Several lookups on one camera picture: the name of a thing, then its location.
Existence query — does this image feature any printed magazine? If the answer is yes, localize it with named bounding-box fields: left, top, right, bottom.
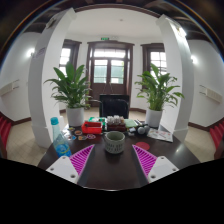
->
left=146, top=127, right=175, bottom=143

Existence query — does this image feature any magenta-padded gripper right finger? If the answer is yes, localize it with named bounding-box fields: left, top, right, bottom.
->
left=130, top=144, right=180, bottom=188

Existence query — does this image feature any red box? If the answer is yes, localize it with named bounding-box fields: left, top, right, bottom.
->
left=81, top=120, right=103, bottom=135

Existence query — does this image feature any grey-green patterned mug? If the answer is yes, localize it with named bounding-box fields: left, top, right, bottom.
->
left=103, top=130, right=127, bottom=155

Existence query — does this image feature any red carpeted staircase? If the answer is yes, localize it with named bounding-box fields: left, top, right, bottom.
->
left=209, top=119, right=224, bottom=149
left=0, top=113, right=14, bottom=149

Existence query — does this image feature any black chair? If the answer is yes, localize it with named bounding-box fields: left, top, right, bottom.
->
left=98, top=94, right=131, bottom=120

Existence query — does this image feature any flat round red coaster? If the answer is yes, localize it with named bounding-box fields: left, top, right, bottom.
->
left=134, top=141, right=151, bottom=151

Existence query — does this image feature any dark-framed window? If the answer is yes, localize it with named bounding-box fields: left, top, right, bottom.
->
left=59, top=39, right=83, bottom=81
left=140, top=42, right=168, bottom=91

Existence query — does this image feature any leafy plant in white pot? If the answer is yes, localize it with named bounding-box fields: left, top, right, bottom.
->
left=134, top=63, right=185, bottom=129
left=43, top=61, right=93, bottom=128

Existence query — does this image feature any green notebook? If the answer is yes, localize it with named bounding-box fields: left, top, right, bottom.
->
left=123, top=118, right=138, bottom=129

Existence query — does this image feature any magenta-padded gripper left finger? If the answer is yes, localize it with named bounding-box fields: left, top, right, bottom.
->
left=45, top=144, right=98, bottom=188

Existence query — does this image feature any green and white box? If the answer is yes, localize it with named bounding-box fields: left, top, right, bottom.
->
left=88, top=116, right=108, bottom=123

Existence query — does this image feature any white wall radiator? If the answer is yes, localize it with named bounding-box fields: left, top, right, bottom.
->
left=0, top=79, right=20, bottom=98
left=199, top=84, right=223, bottom=104

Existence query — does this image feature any clear bottle with blue cap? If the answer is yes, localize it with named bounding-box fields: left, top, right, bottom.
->
left=49, top=116, right=72, bottom=159

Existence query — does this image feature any dark wooden double door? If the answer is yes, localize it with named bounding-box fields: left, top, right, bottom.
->
left=85, top=40, right=135, bottom=101

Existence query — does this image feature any wooden tray with small cups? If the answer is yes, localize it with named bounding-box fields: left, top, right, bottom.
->
left=105, top=114, right=128, bottom=132

